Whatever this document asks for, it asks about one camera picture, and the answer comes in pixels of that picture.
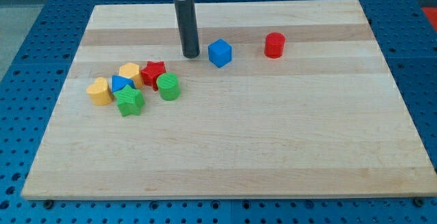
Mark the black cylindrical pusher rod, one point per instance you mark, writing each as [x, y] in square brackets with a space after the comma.
[187, 25]

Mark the blue cube block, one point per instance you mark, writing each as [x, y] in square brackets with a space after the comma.
[220, 53]

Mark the red cylinder block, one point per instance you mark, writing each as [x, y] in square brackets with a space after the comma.
[274, 45]

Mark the red star block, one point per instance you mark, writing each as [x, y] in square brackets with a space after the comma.
[151, 72]

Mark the green cylinder block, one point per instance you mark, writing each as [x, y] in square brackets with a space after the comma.
[168, 86]

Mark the yellow hexagon block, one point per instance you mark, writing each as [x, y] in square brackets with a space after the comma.
[132, 71]

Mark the blue triangle block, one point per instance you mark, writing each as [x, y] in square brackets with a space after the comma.
[119, 82]

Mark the green star block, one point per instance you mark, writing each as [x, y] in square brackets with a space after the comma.
[129, 101]

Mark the yellow heart block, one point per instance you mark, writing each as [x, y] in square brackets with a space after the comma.
[99, 92]

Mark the wooden board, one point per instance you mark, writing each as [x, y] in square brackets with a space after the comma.
[325, 120]

